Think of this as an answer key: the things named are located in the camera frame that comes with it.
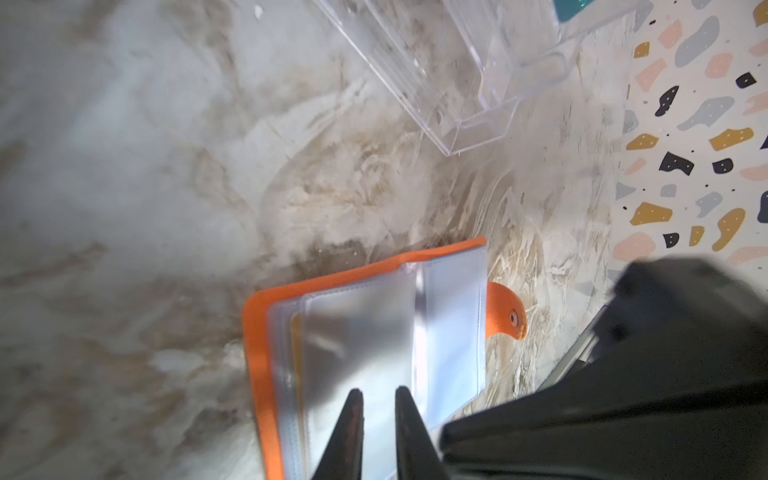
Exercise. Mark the orange card holder wallet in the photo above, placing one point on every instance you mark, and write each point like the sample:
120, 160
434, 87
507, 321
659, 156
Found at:
419, 320

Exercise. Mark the teal VIP card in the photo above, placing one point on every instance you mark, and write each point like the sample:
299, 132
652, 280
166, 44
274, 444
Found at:
566, 10

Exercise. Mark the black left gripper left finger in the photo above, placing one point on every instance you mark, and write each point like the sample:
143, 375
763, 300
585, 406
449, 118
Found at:
343, 456

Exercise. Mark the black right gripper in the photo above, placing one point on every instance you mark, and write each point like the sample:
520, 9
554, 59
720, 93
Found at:
678, 390

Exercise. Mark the clear acrylic card display stand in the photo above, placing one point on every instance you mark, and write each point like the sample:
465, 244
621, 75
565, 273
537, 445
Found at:
460, 68

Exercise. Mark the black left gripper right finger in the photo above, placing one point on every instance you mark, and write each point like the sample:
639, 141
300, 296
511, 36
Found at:
416, 456

